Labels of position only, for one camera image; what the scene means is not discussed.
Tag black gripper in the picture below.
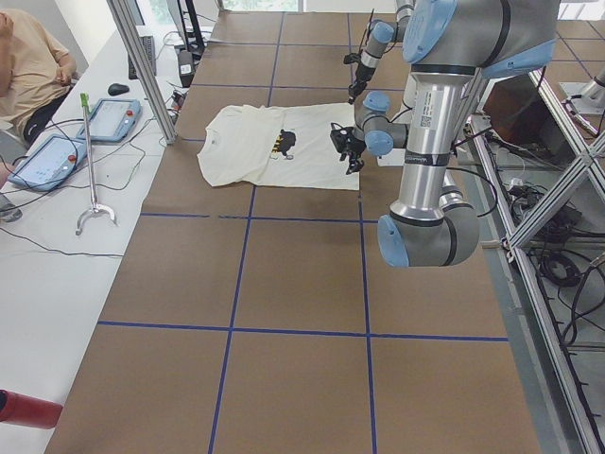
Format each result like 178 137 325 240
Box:
330 122 365 175
343 52 376 104

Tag aluminium side frame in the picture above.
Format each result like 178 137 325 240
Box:
465 71 604 453

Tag red bottle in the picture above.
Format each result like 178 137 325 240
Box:
1 390 63 429

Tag black keyboard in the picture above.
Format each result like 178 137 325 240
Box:
127 35 157 80

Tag near blue teach pendant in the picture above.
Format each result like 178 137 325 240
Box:
9 134 87 192

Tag seated person beige shirt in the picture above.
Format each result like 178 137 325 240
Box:
1 9 77 146

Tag cream long-sleeve cat shirt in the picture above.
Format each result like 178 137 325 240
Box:
198 103 359 191

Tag silver reacher grabber tool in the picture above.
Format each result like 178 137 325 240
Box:
76 93 117 236

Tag blue teach pendant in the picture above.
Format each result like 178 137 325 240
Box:
9 134 87 192
80 95 142 143

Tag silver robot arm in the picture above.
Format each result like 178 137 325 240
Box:
343 1 416 105
330 1 560 268

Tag far blue teach pendant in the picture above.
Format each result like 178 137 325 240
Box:
80 95 142 143

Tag aluminium frame post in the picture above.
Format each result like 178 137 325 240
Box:
107 0 177 145

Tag black computer mouse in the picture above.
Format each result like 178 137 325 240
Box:
107 83 130 96

